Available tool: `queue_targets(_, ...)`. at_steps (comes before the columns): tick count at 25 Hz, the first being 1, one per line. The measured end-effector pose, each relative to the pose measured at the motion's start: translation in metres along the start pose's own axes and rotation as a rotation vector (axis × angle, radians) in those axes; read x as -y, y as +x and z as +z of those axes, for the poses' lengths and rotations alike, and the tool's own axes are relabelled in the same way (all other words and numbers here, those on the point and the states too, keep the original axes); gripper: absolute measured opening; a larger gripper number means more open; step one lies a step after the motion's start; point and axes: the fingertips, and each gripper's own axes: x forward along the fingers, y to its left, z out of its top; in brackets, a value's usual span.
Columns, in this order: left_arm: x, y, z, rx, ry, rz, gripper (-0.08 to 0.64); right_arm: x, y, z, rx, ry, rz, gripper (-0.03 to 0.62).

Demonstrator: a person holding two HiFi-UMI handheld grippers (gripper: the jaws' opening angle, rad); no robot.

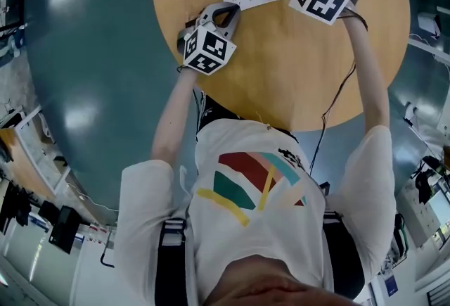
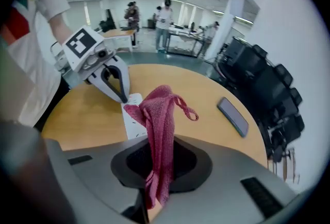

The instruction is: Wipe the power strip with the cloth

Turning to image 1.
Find black harness strap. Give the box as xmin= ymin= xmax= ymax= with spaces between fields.
xmin=320 ymin=210 xmax=367 ymax=301
xmin=153 ymin=217 xmax=188 ymax=306

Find black computer monitor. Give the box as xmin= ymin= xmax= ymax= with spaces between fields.
xmin=48 ymin=205 xmax=82 ymax=255

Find white printed t-shirt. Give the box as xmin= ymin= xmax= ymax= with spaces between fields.
xmin=70 ymin=117 xmax=398 ymax=306

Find black metal hook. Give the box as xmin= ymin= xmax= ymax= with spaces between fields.
xmin=99 ymin=250 xmax=116 ymax=269

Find person's chin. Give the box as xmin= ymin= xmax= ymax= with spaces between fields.
xmin=207 ymin=254 xmax=347 ymax=306

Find dark patterned trousers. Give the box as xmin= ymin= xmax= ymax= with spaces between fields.
xmin=192 ymin=87 xmax=300 ymax=144

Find thin dark gripper cable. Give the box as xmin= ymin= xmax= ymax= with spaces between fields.
xmin=308 ymin=11 xmax=369 ymax=174

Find person's left forearm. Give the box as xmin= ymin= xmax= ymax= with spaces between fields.
xmin=150 ymin=67 xmax=198 ymax=162

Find wooden office desk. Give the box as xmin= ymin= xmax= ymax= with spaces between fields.
xmin=0 ymin=125 xmax=59 ymax=202

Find black equipment on stand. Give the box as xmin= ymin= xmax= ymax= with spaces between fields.
xmin=413 ymin=155 xmax=449 ymax=205

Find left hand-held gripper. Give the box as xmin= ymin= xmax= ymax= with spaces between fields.
xmin=176 ymin=4 xmax=243 ymax=77

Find white wall device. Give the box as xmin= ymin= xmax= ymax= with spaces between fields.
xmin=416 ymin=11 xmax=442 ymax=39

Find person's right forearm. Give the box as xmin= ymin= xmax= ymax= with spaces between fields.
xmin=339 ymin=15 xmax=391 ymax=139

